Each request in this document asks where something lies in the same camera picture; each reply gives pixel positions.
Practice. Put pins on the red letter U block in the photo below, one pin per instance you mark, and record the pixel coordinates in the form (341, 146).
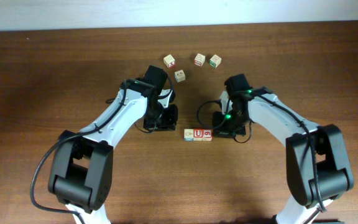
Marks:
(198, 134)

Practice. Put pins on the green edged picture block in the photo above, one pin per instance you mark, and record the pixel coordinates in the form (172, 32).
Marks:
(215, 61)

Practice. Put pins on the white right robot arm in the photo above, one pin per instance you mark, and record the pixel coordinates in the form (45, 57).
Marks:
(317, 165)

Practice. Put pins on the red letter K block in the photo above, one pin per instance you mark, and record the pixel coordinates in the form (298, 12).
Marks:
(169, 61)

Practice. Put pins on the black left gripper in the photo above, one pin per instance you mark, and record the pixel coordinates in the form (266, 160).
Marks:
(170, 122)

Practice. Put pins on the ice cream number four block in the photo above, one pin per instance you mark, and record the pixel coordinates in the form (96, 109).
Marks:
(188, 134)

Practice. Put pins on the red number nine block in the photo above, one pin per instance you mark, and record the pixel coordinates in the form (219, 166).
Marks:
(207, 134)

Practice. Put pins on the blue edged wooden block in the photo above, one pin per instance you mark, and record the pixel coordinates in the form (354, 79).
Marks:
(180, 76)

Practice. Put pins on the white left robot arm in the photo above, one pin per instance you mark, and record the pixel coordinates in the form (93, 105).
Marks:
(81, 173)

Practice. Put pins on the red edged picture block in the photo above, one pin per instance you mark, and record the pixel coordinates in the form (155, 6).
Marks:
(199, 59)

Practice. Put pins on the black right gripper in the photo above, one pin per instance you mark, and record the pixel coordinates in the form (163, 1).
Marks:
(225, 131)

